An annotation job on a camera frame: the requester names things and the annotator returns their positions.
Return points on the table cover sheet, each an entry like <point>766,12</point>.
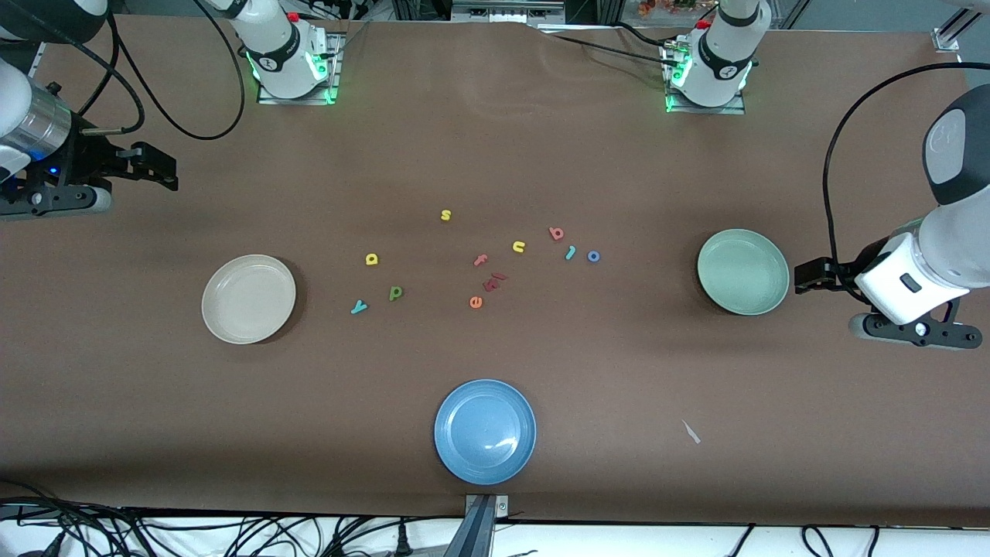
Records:
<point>619,363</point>

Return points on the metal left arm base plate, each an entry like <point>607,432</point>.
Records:
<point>704,111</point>

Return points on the blue plate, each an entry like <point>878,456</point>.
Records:
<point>485,432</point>

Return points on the beige brown plate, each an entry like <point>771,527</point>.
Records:
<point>247,302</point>

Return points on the aluminium frame profile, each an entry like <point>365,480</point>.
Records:
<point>40,62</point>
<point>947,37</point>

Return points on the teal foam letter y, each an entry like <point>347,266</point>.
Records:
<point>358,309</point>

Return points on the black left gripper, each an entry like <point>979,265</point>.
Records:
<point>853,269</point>

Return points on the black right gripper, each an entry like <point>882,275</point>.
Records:
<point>87,158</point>

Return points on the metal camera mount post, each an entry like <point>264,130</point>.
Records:
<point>479,526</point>

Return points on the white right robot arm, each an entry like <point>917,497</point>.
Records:
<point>282,54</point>

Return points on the black power plug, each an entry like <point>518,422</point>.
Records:
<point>402,544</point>

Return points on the pale green plate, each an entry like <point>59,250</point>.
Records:
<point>742,272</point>

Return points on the orange flower decoration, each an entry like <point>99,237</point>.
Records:
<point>665,6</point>

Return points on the white paper scrap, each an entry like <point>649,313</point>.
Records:
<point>691,432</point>

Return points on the grey metal box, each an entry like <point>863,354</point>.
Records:
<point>506,9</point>

